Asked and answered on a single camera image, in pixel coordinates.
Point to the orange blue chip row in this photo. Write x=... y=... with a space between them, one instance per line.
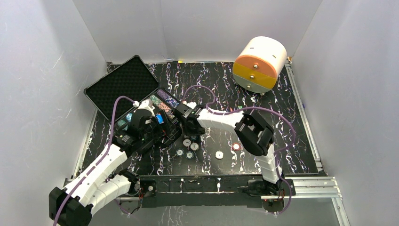
x=167 y=109

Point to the white chip lone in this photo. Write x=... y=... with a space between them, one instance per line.
x=219 y=155

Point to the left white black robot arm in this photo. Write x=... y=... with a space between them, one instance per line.
x=77 y=202

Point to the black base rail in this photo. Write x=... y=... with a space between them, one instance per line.
x=215 y=190

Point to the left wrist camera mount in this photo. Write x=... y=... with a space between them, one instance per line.
x=146 y=106

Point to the black poker set case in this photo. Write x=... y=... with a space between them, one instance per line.
x=122 y=90

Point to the blue small blind button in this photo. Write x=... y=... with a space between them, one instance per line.
x=160 y=118

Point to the blue 50 chip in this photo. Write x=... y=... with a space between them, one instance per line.
x=189 y=155
x=179 y=152

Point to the cyan chip row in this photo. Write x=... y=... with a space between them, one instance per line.
x=128 y=117

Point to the round pastel drawer cabinet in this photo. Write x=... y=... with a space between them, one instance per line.
x=258 y=66

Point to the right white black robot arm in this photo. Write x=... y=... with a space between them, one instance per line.
x=253 y=131

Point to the white 1 chip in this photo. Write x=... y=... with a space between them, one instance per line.
x=194 y=146
x=187 y=142

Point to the red poker chip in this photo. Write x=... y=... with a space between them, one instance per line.
x=236 y=147

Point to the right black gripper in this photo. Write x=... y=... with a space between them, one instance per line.
x=200 y=131

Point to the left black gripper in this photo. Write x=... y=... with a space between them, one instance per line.
x=170 y=124

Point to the blue white chip row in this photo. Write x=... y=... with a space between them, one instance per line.
x=168 y=98

